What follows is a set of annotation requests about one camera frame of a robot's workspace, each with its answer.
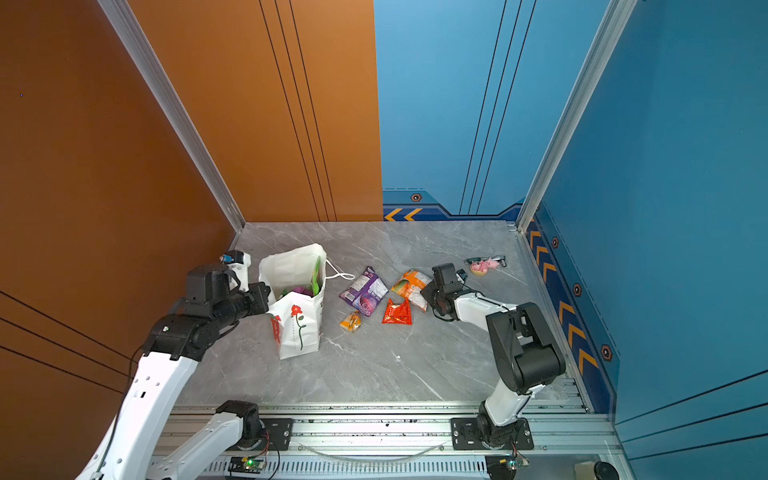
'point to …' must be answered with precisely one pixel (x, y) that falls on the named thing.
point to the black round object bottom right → (605, 471)
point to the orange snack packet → (410, 286)
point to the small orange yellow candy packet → (352, 322)
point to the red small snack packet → (398, 313)
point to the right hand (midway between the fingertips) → (422, 292)
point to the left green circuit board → (246, 464)
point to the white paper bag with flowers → (296, 320)
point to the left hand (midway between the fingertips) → (270, 285)
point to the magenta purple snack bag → (304, 291)
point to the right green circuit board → (513, 464)
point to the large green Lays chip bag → (316, 284)
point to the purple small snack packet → (366, 292)
